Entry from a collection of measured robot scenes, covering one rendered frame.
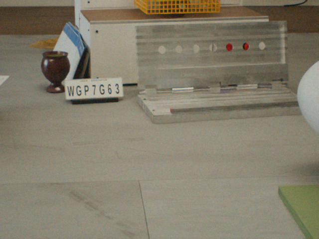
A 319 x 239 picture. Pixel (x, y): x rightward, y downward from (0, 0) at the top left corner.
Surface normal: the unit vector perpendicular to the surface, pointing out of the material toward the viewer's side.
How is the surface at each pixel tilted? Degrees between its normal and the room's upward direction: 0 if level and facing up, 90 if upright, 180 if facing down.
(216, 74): 76
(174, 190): 0
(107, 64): 90
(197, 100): 0
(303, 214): 2
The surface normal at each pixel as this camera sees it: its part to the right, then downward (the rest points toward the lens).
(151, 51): 0.24, 0.07
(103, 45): 0.24, 0.30
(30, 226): 0.01, -0.95
